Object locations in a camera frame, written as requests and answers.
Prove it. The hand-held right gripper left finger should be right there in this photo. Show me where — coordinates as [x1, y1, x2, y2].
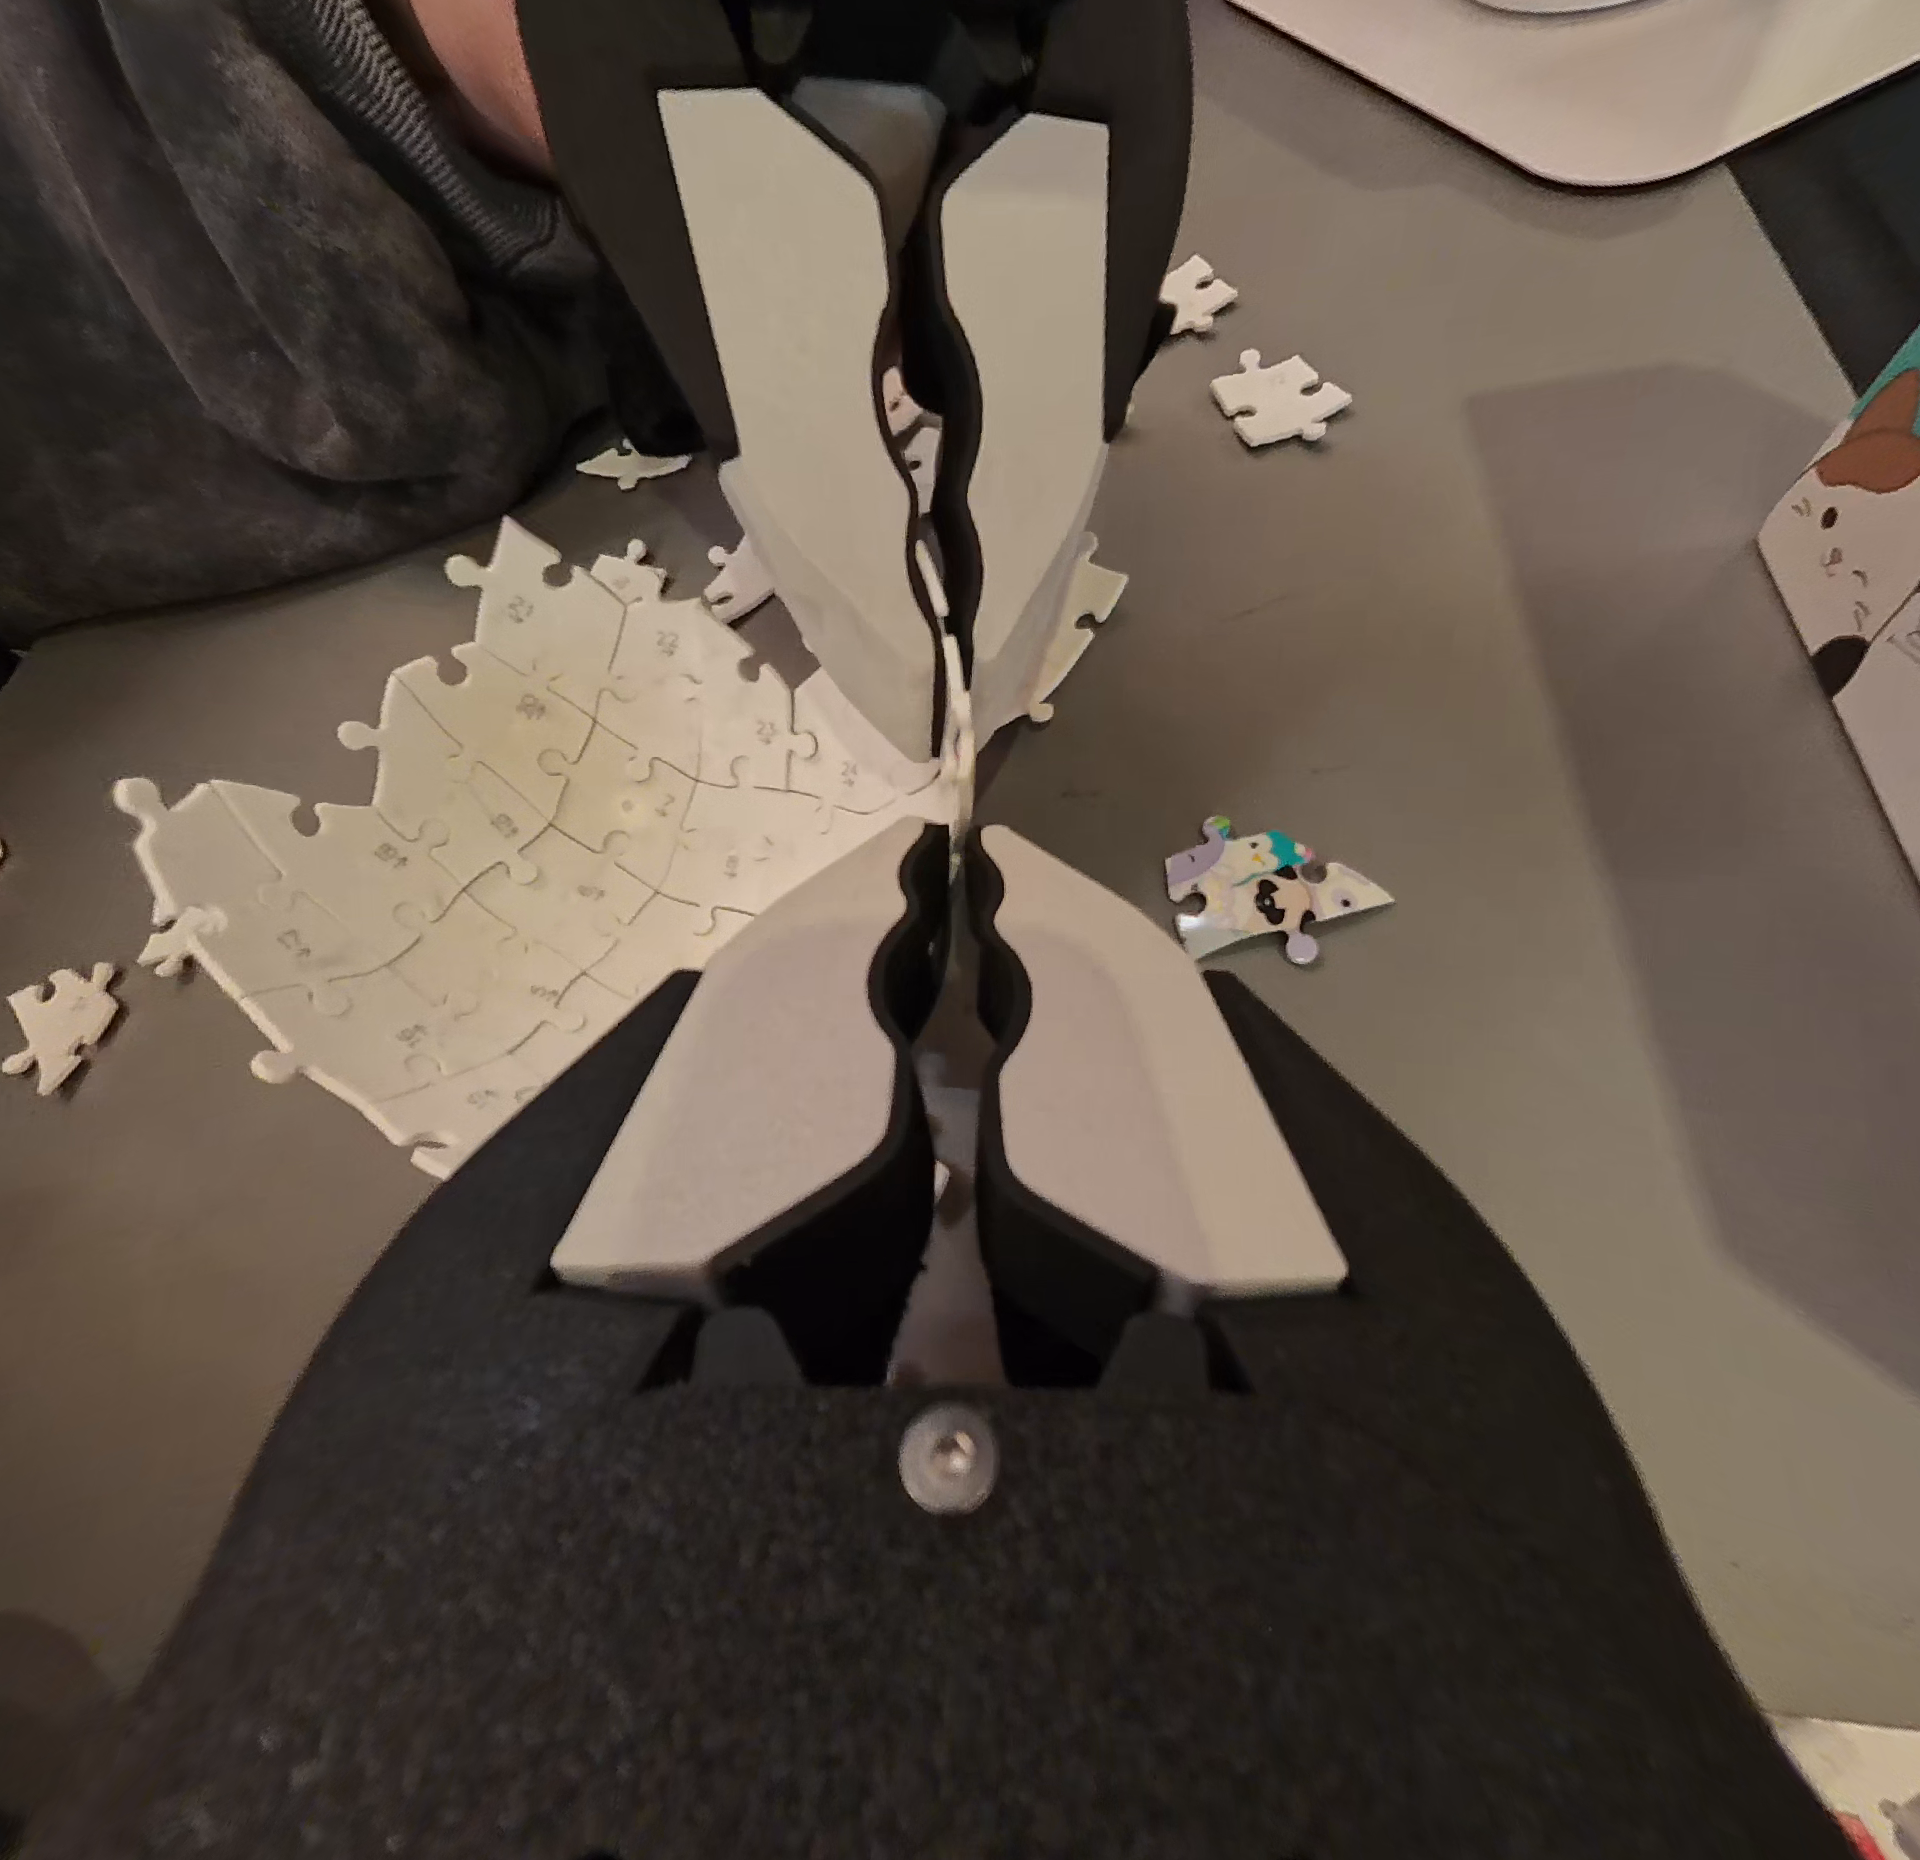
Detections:
[553, 822, 953, 1309]

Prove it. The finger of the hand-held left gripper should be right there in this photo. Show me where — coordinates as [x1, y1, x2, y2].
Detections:
[657, 83, 964, 768]
[918, 109, 1121, 730]

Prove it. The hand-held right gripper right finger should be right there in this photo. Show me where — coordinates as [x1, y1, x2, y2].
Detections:
[967, 824, 1348, 1297]

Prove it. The colourful printed puzzle piece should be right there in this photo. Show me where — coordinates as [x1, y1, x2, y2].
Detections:
[1166, 813, 1399, 971]

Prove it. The partly built white puzzle ball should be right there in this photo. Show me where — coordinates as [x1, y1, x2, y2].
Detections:
[114, 517, 980, 1178]

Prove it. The person's left forearm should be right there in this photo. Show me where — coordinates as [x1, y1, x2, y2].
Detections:
[0, 0, 661, 647]

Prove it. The colourful puzzle ball box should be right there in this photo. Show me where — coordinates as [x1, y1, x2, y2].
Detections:
[1755, 322, 1920, 901]

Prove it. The puzzle instruction leaflet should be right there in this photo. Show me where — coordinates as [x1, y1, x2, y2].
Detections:
[1763, 1710, 1920, 1860]

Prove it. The white stand with base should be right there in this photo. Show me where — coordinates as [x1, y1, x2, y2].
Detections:
[1218, 0, 1920, 186]

